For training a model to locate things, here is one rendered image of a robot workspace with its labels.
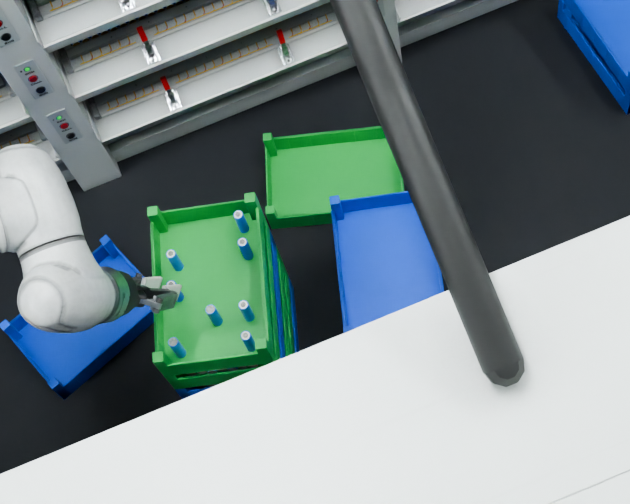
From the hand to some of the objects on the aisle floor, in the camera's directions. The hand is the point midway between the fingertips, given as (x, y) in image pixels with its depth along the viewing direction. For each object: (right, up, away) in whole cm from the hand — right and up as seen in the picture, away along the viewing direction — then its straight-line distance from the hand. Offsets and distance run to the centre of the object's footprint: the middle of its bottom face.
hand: (160, 289), depth 210 cm
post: (-26, +31, +72) cm, 82 cm away
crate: (-22, -9, +54) cm, 60 cm away
